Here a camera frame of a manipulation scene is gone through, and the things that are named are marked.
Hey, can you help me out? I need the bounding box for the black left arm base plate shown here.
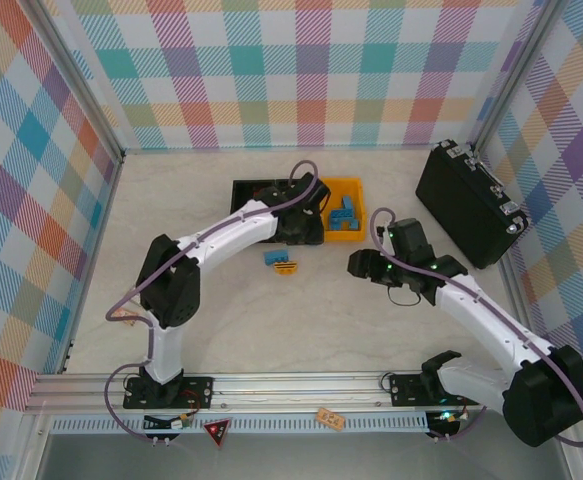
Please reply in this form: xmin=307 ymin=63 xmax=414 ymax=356
xmin=123 ymin=375 xmax=216 ymax=412

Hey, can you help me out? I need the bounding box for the small board with green light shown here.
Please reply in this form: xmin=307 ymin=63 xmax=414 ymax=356
xmin=428 ymin=410 xmax=465 ymax=436

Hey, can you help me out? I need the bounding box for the small wooden tag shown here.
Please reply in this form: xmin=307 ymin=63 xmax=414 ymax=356
xmin=317 ymin=407 xmax=346 ymax=431

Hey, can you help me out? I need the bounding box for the yellow plastic bin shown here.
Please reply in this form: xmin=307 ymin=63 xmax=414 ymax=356
xmin=319 ymin=177 xmax=369 ymax=245

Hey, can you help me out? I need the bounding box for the slotted white cable duct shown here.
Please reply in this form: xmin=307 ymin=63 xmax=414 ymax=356
xmin=49 ymin=415 xmax=435 ymax=437

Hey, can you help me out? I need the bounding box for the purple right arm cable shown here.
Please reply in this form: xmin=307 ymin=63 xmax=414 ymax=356
xmin=369 ymin=208 xmax=583 ymax=447

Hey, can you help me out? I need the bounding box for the aluminium frame post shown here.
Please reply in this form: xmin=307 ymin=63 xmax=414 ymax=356
xmin=472 ymin=0 xmax=570 ymax=151
xmin=29 ymin=0 xmax=126 ymax=164

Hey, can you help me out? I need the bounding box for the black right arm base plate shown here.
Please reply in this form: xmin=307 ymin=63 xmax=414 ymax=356
xmin=388 ymin=372 xmax=490 ymax=407

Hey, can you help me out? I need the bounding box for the red black triangle tag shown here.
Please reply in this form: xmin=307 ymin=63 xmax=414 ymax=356
xmin=201 ymin=417 xmax=235 ymax=451

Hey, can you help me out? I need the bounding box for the aluminium front rail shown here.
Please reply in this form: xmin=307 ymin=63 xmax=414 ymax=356
xmin=24 ymin=370 xmax=575 ymax=416

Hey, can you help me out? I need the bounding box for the black hard case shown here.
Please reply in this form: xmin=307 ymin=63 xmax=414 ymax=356
xmin=414 ymin=141 xmax=530 ymax=271

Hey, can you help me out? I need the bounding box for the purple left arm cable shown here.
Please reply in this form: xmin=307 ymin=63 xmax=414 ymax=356
xmin=104 ymin=159 xmax=320 ymax=444

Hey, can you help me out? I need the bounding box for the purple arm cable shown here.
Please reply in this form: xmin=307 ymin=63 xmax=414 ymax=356
xmin=104 ymin=159 xmax=320 ymax=444
xmin=369 ymin=208 xmax=583 ymax=447

